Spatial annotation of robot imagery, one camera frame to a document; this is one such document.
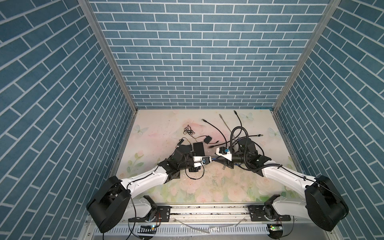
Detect black network switch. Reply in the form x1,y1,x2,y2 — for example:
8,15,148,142
176,145,193,158
193,143,206,157

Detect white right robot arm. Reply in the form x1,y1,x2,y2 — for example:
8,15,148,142
216,137,349,231

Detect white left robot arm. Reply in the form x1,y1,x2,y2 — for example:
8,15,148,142
86,145,194,233

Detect black power adapter right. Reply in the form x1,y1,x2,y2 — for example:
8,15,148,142
204,136,212,144

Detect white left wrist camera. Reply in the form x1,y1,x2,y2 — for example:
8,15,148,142
193,156,212,168

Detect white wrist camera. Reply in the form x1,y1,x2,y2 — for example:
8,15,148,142
216,147,233,161
193,156,212,168

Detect black cable with teal plug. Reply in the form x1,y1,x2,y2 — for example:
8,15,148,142
209,134,264,148

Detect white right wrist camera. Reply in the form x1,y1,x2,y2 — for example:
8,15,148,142
216,147,233,161

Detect thick black looped cable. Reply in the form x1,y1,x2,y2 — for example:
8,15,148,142
229,125,265,172

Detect black short ethernet cable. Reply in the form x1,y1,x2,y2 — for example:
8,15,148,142
201,118,229,148

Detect thin black ethernet cable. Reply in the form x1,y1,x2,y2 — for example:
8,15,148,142
233,110,244,128

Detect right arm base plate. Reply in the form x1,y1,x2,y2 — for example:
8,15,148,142
247,205,291,222

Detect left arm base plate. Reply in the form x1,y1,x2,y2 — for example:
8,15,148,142
127,206,171,223

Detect aluminium front rail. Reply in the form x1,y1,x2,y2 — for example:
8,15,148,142
118,197,320,224

